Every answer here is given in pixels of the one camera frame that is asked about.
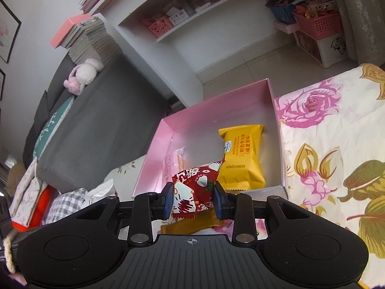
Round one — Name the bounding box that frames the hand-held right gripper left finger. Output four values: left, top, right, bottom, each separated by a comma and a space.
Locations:
72, 182, 175, 246

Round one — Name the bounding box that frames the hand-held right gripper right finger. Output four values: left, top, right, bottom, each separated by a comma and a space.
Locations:
212, 183, 313, 244

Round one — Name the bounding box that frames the red snack packet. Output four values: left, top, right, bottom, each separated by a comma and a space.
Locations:
171, 160, 225, 220

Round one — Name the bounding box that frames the pink cardboard box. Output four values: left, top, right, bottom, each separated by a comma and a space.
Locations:
131, 78, 289, 201

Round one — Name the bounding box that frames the person's left forearm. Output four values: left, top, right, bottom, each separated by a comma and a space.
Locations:
0, 227, 27, 289

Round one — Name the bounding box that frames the golden snack packet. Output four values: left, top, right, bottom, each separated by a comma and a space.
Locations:
160, 217, 225, 235

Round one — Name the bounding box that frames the pink snack packet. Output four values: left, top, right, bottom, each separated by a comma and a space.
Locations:
162, 147, 185, 184

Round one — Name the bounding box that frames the yellow snack packet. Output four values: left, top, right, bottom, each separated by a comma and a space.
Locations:
218, 124, 267, 191

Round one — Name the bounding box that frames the white snack packet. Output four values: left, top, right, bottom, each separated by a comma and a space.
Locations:
83, 179, 116, 207

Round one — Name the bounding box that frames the grey checked cloth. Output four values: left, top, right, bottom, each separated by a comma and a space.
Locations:
45, 188, 88, 225

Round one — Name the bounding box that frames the grey sofa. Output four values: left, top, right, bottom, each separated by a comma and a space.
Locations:
22, 53, 169, 193

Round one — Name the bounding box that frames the orange cloth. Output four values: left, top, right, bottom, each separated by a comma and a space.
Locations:
28, 185, 58, 228

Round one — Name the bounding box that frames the teal cushion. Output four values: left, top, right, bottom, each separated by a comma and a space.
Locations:
32, 96, 75, 160

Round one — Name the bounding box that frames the floral cushion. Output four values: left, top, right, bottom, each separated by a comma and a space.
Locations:
9, 157, 49, 228

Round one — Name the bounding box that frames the white shelf unit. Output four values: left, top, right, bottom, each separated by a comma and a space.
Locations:
96, 0, 301, 97

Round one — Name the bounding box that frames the pink and white plush toy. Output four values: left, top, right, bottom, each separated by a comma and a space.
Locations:
63, 58, 104, 95

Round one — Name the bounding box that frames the beige round cushion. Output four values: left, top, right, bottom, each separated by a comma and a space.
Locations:
6, 161, 26, 196

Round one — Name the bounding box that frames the small pink plastic basket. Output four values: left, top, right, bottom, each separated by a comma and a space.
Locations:
144, 15, 174, 38

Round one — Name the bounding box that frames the stack of books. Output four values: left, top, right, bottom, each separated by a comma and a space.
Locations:
51, 13, 122, 67

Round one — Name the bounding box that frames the small white box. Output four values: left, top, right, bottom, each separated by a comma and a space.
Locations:
167, 7, 188, 26

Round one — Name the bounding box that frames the white storage box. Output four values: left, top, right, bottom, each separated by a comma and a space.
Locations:
293, 30, 352, 68

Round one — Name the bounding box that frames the blue storage box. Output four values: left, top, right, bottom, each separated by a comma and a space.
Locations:
266, 0, 297, 25

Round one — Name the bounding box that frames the large pink plastic basket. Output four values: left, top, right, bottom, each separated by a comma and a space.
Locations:
293, 7, 345, 40

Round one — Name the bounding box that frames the lace curtain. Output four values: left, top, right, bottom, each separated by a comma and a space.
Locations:
328, 0, 385, 67

